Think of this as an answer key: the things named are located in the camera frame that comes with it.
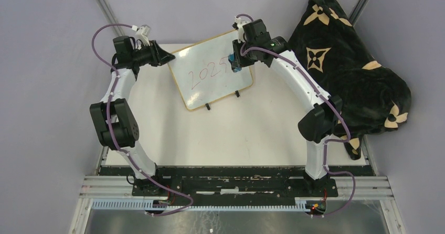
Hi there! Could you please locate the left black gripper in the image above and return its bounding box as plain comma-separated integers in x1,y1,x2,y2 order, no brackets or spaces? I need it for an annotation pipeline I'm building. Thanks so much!
131,40,175,67

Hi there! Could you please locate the blue whiteboard eraser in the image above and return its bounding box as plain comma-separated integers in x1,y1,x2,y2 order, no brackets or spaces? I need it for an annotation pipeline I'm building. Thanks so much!
228,54,240,72

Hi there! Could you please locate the wood framed whiteboard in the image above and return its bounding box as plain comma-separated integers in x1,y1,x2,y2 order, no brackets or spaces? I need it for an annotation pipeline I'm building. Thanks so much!
168,30,253,111

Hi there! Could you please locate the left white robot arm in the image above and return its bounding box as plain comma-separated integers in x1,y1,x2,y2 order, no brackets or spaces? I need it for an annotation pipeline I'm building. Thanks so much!
89,36,175,196

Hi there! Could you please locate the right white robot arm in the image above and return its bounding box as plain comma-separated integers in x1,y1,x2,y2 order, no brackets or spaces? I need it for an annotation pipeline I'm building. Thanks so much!
228,15,343,196

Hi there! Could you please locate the black floral blanket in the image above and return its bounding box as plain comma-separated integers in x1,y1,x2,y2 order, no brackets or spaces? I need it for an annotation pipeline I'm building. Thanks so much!
289,0,411,160

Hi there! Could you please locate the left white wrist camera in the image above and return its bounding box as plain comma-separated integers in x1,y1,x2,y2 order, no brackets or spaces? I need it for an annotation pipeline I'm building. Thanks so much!
135,25,151,46

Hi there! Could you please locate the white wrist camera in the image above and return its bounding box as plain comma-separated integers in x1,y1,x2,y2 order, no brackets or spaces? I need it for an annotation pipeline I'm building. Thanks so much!
232,20,248,42
135,25,151,46

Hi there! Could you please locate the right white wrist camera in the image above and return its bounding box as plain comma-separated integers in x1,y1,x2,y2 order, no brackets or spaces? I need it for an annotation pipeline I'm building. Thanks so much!
232,20,248,42

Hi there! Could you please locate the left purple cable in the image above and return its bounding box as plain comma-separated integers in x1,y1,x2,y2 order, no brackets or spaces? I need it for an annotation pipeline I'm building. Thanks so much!
91,24,194,217

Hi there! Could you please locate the purple cable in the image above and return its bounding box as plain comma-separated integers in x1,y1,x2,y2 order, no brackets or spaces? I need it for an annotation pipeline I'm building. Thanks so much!
236,14,357,217
91,24,194,217

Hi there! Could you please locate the black mounting base plate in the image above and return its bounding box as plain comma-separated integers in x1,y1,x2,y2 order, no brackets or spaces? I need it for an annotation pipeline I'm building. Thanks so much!
98,165,375,206

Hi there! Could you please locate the grey cable duct strip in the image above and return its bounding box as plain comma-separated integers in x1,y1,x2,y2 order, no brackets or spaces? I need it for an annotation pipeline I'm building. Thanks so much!
91,199,315,213

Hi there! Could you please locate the aluminium frame rail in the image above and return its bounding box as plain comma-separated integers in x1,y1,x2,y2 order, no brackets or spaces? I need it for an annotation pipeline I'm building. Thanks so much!
79,176,394,201

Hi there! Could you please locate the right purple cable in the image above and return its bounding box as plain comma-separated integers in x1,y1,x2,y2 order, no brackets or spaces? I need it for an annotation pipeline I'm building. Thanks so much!
236,14,357,217

